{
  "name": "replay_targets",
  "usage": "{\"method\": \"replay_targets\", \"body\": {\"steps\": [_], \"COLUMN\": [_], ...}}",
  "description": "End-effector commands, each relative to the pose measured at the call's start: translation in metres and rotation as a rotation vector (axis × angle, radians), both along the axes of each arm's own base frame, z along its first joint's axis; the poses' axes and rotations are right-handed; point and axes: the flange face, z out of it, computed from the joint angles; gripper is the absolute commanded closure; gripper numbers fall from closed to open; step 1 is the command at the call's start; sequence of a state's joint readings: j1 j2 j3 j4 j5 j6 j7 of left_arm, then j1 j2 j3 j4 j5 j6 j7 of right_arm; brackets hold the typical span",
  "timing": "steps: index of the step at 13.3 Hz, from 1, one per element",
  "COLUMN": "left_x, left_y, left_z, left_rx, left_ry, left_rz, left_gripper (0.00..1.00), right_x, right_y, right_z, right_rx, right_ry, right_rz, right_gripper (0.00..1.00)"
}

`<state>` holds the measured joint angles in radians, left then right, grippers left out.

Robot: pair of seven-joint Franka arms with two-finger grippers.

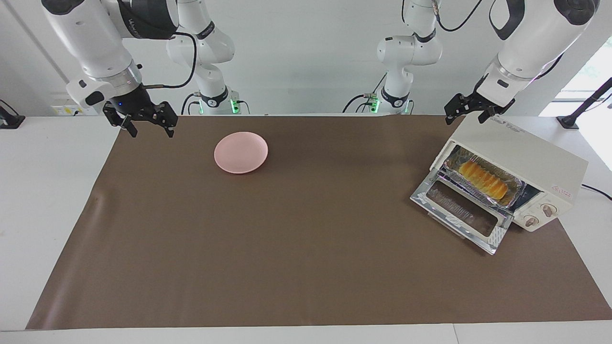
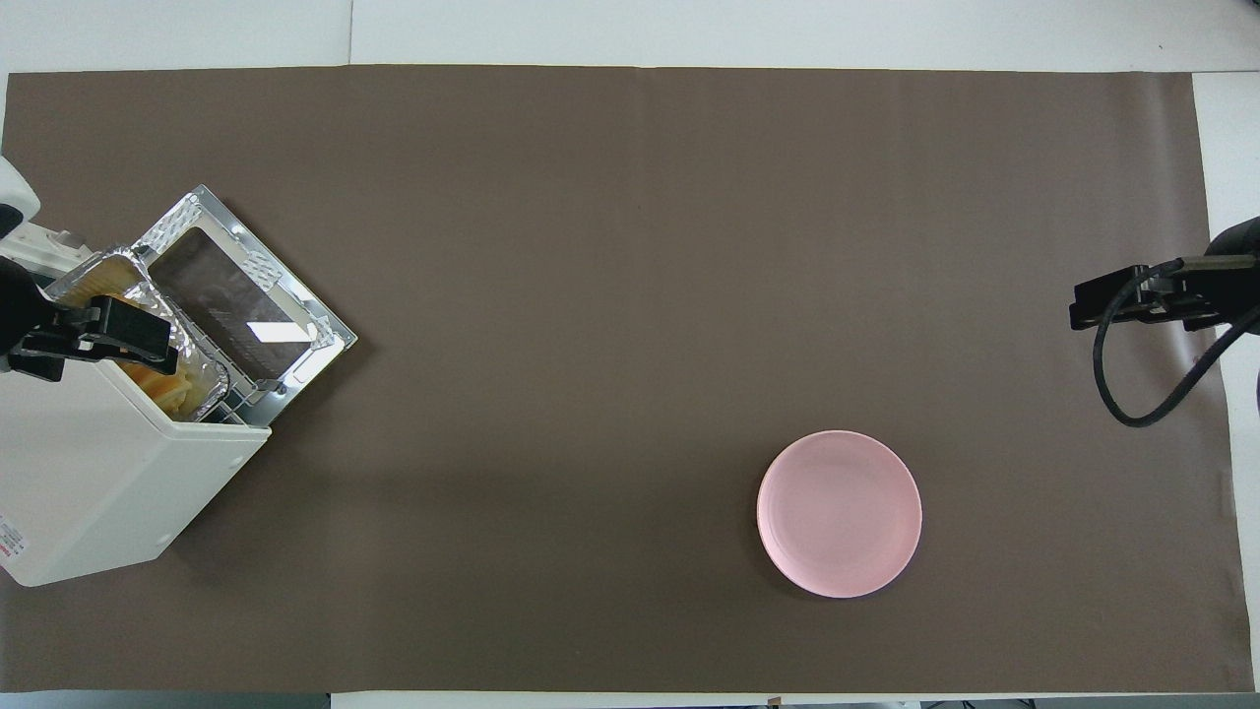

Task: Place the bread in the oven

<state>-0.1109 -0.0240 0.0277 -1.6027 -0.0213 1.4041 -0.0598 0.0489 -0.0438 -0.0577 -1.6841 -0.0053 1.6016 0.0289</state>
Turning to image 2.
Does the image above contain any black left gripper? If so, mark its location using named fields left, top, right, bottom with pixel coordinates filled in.
left=0, top=261, right=180, bottom=385

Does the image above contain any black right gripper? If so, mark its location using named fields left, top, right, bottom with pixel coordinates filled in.
left=1070, top=217, right=1260, bottom=332

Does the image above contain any aluminium foil tray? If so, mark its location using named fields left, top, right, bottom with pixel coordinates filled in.
left=44, top=246, right=233, bottom=422

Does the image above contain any glazed bread loaf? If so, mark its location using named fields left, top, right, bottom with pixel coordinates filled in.
left=94, top=286, right=216, bottom=415

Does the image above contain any white toaster oven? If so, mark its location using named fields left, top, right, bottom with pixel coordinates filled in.
left=0, top=225, right=273, bottom=588

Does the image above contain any pink round plate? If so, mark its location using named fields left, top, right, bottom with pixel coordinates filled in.
left=756, top=430, right=924, bottom=599

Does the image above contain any brown paper table mat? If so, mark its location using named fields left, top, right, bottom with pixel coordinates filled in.
left=0, top=65, right=1256, bottom=694

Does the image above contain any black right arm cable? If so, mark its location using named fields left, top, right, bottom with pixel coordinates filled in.
left=1095, top=258, right=1260, bottom=427

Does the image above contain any glass oven door, metal frame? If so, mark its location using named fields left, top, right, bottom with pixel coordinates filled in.
left=126, top=184, right=359, bottom=400

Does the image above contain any wire oven rack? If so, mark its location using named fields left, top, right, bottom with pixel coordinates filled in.
left=209, top=386, right=272, bottom=426

